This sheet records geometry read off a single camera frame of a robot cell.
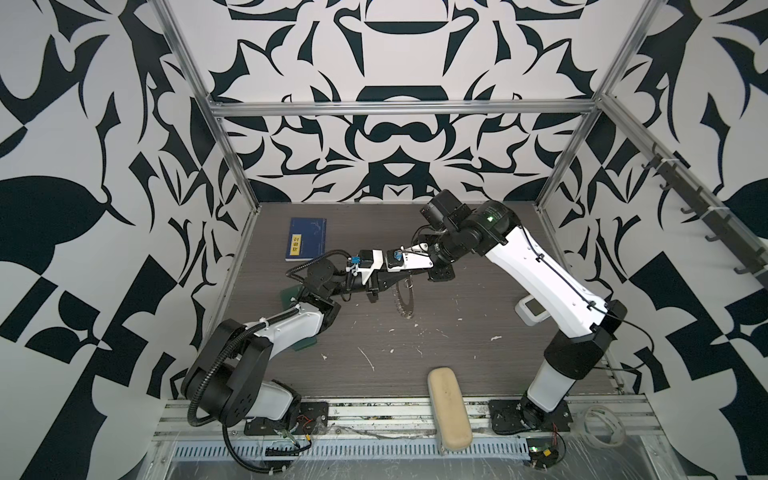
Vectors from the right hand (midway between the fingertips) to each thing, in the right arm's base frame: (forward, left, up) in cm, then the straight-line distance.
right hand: (414, 263), depth 70 cm
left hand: (-1, +1, +1) cm, 2 cm away
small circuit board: (-34, -29, -30) cm, 54 cm away
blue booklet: (+29, +36, -27) cm, 54 cm away
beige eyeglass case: (-28, -8, -25) cm, 39 cm away
